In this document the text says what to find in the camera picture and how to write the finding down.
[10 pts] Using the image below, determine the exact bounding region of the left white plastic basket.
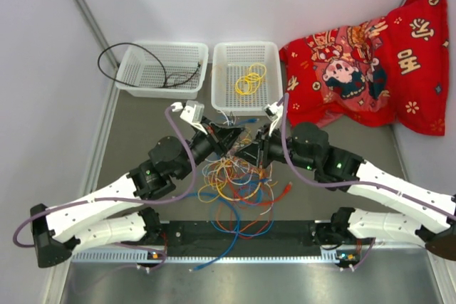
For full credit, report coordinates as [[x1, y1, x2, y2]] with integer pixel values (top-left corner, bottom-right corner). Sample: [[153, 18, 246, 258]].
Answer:
[[115, 41, 209, 100]]

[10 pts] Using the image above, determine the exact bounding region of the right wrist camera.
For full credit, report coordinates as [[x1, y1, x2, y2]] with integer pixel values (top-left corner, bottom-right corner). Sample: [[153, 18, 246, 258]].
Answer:
[[263, 102, 284, 137]]

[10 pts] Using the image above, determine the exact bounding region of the thin dark brown wire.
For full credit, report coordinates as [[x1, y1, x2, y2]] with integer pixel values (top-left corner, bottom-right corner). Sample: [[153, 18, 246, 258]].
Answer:
[[163, 70, 200, 90]]

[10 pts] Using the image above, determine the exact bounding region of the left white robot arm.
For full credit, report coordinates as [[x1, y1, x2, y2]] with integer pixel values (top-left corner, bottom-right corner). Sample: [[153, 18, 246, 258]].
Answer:
[[30, 120, 244, 268]]

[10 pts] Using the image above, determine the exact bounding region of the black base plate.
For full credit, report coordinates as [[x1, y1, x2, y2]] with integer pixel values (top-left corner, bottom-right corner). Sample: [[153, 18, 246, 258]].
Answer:
[[120, 219, 338, 248]]

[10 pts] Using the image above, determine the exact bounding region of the orange thin cable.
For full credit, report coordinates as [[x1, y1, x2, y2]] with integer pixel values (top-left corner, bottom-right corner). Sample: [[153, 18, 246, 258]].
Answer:
[[209, 132, 279, 239]]

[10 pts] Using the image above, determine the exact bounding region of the white plastic basket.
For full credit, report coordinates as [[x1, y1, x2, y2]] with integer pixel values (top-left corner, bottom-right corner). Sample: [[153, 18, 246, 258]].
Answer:
[[115, 41, 209, 100], [211, 41, 283, 117]]

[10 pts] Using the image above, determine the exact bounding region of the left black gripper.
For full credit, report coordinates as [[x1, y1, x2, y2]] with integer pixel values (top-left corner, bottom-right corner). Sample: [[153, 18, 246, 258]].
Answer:
[[175, 117, 246, 182]]

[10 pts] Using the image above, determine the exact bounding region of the red ethernet cable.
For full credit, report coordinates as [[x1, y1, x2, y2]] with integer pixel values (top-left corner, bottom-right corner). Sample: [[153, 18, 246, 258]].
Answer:
[[227, 175, 294, 207]]

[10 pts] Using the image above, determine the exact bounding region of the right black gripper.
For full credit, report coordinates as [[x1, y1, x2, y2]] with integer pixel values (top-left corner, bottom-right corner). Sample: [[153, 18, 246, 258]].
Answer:
[[234, 124, 317, 172]]

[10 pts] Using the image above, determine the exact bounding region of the right white plastic basket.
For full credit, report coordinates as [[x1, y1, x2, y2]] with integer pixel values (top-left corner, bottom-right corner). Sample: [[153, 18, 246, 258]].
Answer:
[[211, 41, 283, 117]]

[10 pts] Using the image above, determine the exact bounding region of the red patterned pillow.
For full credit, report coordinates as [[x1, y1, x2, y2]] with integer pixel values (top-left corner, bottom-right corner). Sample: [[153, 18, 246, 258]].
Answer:
[[279, 0, 450, 136]]

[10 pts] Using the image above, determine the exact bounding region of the black cable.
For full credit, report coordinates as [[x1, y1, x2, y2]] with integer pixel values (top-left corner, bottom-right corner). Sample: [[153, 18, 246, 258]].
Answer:
[[98, 42, 202, 88]]

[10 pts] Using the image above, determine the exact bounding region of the white slotted cable duct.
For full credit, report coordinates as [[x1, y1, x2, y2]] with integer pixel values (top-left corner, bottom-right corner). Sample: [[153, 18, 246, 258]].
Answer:
[[71, 248, 355, 264]]

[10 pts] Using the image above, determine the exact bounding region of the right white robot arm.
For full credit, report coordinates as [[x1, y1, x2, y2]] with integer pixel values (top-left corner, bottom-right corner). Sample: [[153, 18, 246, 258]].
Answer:
[[235, 122, 455, 261]]

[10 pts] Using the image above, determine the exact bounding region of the thin yellow wire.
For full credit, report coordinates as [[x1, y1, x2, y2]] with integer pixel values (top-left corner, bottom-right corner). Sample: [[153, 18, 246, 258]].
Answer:
[[234, 63, 268, 95]]

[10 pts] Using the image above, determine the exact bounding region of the white thin cable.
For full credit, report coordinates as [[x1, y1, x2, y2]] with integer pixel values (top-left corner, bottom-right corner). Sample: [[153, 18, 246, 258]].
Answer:
[[201, 110, 275, 216]]

